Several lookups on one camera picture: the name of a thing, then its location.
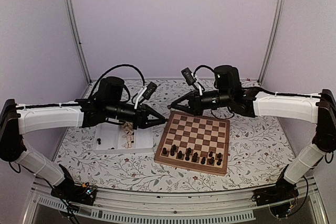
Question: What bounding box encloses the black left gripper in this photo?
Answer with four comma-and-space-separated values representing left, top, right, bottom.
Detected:
106, 101, 166, 130

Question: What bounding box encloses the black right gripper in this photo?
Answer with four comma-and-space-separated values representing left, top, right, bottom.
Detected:
172, 89, 232, 116

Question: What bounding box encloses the wooden chess board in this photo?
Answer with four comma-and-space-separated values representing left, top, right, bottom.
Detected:
154, 111, 230, 176

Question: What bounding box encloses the white plastic compartment tray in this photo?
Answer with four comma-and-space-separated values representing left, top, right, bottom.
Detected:
92, 123, 154, 154

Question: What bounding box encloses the dark rook chess piece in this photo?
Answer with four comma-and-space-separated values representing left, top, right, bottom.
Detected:
217, 159, 223, 166

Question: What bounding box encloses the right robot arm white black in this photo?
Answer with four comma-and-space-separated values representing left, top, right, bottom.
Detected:
168, 65, 335, 201

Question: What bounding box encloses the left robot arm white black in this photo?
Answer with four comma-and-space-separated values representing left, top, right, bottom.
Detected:
1, 77, 166, 200

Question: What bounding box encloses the pile of light chess pieces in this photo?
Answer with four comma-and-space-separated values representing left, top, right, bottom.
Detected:
121, 122, 134, 149

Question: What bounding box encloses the pile of dark chess pieces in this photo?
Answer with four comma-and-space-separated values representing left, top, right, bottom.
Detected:
97, 138, 115, 151

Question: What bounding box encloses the floral patterned table cloth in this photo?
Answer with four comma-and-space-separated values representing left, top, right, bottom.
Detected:
51, 78, 300, 193

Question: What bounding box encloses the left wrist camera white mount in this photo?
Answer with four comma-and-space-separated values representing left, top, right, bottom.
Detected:
134, 81, 158, 109

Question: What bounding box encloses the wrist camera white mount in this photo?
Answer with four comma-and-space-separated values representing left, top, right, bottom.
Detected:
134, 81, 158, 109
181, 67, 205, 95

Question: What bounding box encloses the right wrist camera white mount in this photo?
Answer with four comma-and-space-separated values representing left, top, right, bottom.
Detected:
181, 67, 205, 95

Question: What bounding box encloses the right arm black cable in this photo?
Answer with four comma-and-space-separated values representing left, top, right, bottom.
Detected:
193, 64, 216, 80

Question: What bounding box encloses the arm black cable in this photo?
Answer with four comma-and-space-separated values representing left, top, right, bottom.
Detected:
193, 64, 216, 80
89, 63, 146, 101

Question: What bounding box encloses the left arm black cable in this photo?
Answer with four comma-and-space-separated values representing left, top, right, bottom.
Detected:
89, 63, 146, 101

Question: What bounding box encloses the front aluminium rail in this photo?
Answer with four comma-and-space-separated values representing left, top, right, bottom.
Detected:
23, 177, 330, 223

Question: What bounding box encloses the right aluminium frame post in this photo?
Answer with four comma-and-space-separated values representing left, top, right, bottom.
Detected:
258, 0, 285, 86

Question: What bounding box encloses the aluminium frame post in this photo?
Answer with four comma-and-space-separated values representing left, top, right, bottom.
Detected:
258, 0, 285, 86
64, 0, 92, 84

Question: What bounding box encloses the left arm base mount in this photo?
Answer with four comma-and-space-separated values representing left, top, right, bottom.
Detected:
51, 165, 97, 206

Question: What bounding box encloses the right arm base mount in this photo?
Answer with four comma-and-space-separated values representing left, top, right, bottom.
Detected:
251, 175, 299, 218

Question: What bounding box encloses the left aluminium frame post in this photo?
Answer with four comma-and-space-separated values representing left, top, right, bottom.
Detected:
64, 0, 92, 84

